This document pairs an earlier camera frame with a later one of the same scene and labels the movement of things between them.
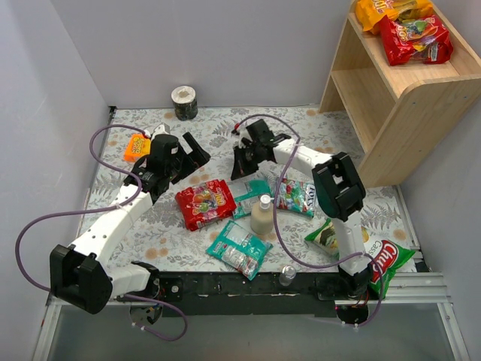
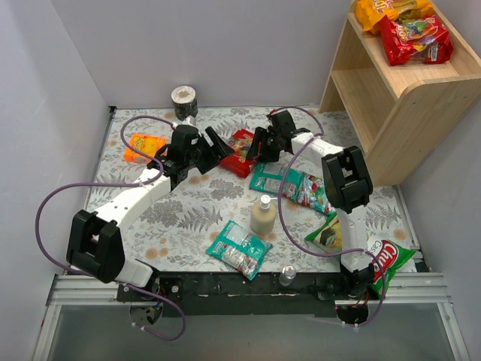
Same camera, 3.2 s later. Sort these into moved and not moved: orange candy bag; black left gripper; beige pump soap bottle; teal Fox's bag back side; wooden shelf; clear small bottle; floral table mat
Moved: black left gripper; teal Fox's bag back side
Not moved: clear small bottle; floral table mat; wooden shelf; orange candy bag; beige pump soap bottle
